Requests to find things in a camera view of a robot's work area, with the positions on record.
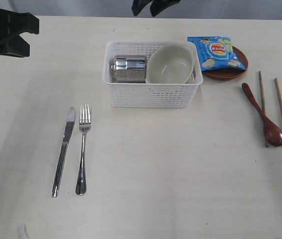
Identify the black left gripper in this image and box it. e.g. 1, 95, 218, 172
0, 8, 39, 58

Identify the white speckled ceramic bowl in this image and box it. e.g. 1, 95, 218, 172
145, 44, 194, 84

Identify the shiny stainless steel cup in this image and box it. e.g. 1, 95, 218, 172
109, 55, 147, 83

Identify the blue Lays chip bag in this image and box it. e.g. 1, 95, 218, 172
187, 36, 246, 71

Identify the brown round plate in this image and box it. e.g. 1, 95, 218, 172
202, 46, 249, 81

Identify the white perforated plastic basket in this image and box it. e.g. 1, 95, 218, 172
102, 40, 203, 108

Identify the silver metal fork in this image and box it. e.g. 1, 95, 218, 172
76, 104, 91, 195

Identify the silver metal table knife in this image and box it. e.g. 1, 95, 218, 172
51, 107, 76, 198

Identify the dark red wooden spoon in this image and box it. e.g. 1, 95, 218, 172
241, 83, 282, 147

